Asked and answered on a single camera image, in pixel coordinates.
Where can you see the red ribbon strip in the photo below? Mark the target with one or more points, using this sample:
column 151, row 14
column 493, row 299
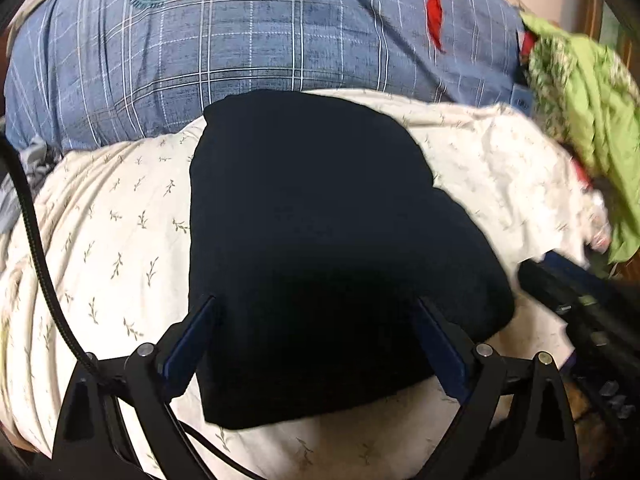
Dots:
column 434, row 22

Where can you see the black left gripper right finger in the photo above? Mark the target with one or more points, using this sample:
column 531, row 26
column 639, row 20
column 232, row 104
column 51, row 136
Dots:
column 513, row 420

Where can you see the cream leaf-print bedsheet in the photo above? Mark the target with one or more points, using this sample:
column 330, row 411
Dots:
column 115, row 228

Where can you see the green patterned garment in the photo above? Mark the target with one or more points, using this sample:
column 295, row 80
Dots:
column 588, row 100

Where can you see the light grey-blue cloth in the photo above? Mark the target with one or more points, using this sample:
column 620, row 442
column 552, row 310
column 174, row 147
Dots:
column 37, row 161

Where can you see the dark navy garment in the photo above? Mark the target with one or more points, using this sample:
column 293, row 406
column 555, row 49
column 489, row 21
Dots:
column 317, row 228

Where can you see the blue plaid pillow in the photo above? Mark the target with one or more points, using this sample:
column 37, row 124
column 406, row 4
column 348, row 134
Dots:
column 87, row 73

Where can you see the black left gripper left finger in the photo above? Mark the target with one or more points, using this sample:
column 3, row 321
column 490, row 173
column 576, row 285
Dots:
column 91, row 440

